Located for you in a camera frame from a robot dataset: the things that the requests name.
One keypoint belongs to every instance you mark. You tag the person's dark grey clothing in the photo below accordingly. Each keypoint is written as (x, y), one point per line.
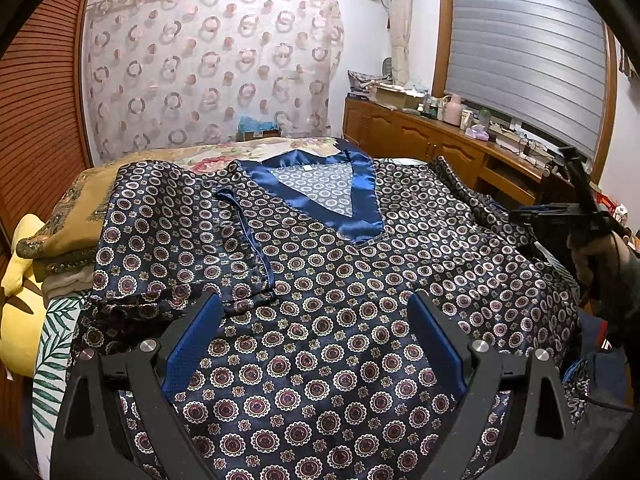
(612, 410)

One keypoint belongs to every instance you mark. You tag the blue plastic bag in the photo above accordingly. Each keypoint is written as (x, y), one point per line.
(256, 124)

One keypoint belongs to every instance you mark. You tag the open cardboard box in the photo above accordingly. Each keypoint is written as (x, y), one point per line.
(397, 97)

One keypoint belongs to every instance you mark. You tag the beige folded blanket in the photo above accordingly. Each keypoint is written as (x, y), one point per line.
(65, 287)

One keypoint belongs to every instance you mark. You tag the thin olive patterned folded blanket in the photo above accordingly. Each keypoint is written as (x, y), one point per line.
(65, 266)

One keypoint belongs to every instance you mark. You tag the green leaf print bed sheet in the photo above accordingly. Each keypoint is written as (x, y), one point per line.
(56, 350)

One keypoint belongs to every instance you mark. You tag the pink thermos jug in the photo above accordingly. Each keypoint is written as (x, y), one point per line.
(453, 110)

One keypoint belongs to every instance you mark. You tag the purple tissue pack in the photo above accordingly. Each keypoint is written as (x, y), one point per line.
(476, 132)

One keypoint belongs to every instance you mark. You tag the wooden window frame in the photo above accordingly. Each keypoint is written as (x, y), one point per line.
(442, 35)

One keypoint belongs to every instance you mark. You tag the grey window blind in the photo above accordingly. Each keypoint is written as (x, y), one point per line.
(525, 50)

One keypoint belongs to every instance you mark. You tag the yellow plush toy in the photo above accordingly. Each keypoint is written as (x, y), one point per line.
(20, 330)

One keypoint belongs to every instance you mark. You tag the wooden louvered wardrobe door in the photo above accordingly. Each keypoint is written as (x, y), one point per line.
(40, 110)

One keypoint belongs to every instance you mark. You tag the pale pink window curtain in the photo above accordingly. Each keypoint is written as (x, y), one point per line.
(400, 25)

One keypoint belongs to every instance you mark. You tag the wooden sideboard cabinet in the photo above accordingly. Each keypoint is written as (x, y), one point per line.
(415, 135)

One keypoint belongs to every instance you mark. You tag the large olive patterned folded blanket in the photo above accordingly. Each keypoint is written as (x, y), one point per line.
(70, 215)

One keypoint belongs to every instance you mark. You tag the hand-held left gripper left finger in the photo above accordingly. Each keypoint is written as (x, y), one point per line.
(192, 345)

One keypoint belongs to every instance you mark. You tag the person's right hand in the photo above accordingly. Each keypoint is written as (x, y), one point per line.
(582, 260)

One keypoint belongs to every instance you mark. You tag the navy medallion print satin shirt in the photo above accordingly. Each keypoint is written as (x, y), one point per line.
(325, 285)

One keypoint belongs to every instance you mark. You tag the peach floral bed cover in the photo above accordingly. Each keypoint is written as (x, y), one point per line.
(215, 156)

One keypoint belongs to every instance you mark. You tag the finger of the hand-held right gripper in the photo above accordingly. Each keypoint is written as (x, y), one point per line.
(530, 214)

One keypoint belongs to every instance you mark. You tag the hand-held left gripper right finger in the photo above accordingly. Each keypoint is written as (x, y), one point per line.
(435, 345)

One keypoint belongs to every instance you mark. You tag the floral cloth bundle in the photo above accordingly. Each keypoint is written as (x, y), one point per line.
(367, 82)

